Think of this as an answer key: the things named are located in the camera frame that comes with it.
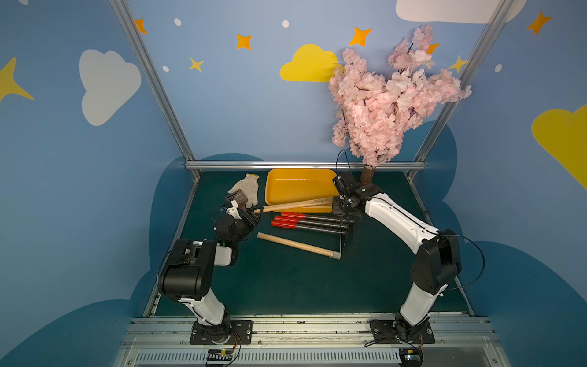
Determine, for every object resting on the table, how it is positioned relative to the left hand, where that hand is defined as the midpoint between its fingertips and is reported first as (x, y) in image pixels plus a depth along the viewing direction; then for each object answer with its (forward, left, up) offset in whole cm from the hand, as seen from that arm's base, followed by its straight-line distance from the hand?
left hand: (261, 207), depth 92 cm
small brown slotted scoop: (+15, +14, -12) cm, 24 cm away
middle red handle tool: (+2, -15, -11) cm, 19 cm away
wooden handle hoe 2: (0, -5, 0) cm, 5 cm away
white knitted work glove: (+22, +10, -13) cm, 28 cm away
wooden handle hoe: (-11, -16, -11) cm, 23 cm away
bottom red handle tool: (-1, -10, -12) cm, 16 cm away
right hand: (0, -33, +2) cm, 33 cm away
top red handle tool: (+3, -22, -10) cm, 24 cm away
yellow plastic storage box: (+20, -8, -10) cm, 24 cm away
